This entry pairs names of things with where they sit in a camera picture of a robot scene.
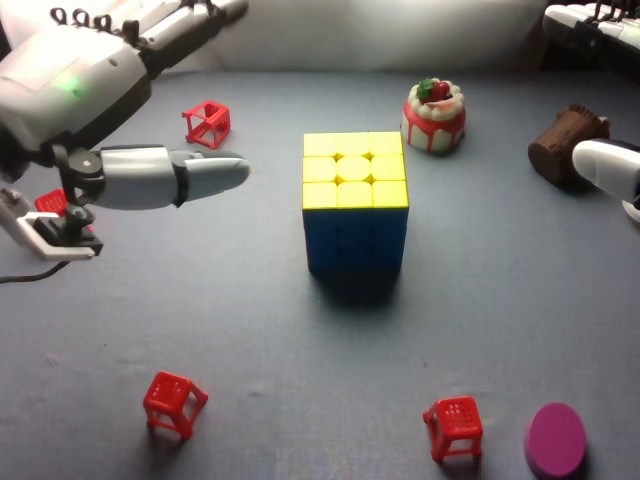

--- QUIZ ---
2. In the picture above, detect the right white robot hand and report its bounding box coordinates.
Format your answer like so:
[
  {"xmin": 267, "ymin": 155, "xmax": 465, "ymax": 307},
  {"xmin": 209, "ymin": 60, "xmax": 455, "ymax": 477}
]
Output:
[{"xmin": 542, "ymin": 0, "xmax": 640, "ymax": 204}]

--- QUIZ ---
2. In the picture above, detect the toy strawberry cake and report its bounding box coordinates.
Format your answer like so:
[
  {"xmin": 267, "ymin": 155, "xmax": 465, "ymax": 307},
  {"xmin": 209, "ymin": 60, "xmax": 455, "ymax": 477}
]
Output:
[{"xmin": 399, "ymin": 77, "xmax": 468, "ymax": 155}]

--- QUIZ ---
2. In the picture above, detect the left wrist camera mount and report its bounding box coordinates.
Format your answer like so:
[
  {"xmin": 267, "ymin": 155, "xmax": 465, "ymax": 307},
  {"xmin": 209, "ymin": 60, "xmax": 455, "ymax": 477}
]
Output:
[{"xmin": 0, "ymin": 187, "xmax": 105, "ymax": 262}]

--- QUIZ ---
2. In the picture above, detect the purple round disc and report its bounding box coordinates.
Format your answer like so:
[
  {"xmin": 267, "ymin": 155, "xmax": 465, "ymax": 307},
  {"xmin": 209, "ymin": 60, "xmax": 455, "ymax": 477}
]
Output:
[{"xmin": 523, "ymin": 402, "xmax": 588, "ymax": 479}]

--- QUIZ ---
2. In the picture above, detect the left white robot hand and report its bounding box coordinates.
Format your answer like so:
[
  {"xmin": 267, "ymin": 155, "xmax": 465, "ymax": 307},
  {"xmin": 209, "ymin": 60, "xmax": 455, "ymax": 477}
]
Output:
[{"xmin": 0, "ymin": 0, "xmax": 252, "ymax": 211}]

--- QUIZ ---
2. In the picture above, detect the grey table cloth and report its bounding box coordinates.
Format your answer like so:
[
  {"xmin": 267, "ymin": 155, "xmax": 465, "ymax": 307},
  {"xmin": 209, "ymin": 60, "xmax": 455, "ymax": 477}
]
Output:
[{"xmin": 0, "ymin": 67, "xmax": 640, "ymax": 480}]

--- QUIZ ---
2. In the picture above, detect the red toy stool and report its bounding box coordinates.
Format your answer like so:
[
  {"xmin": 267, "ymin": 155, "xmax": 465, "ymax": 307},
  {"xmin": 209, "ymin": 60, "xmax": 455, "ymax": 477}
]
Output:
[
  {"xmin": 33, "ymin": 188, "xmax": 96, "ymax": 235},
  {"xmin": 143, "ymin": 370, "xmax": 210, "ymax": 440},
  {"xmin": 422, "ymin": 396, "xmax": 484, "ymax": 462},
  {"xmin": 182, "ymin": 99, "xmax": 232, "ymax": 150}
]

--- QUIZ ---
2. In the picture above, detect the Rubik's cube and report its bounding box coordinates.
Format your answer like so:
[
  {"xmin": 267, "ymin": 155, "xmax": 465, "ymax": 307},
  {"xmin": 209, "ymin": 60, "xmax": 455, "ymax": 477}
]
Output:
[{"xmin": 301, "ymin": 130, "xmax": 411, "ymax": 275}]

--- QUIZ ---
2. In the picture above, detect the black left camera cable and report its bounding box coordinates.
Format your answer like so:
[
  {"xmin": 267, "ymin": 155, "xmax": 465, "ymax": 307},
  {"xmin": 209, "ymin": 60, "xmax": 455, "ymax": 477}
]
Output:
[{"xmin": 0, "ymin": 259, "xmax": 69, "ymax": 286}]

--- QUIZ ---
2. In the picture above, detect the brown toy tree stump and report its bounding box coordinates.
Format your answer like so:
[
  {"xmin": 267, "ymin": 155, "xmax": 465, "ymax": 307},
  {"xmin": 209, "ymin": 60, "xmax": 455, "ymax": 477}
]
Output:
[{"xmin": 528, "ymin": 103, "xmax": 612, "ymax": 190}]

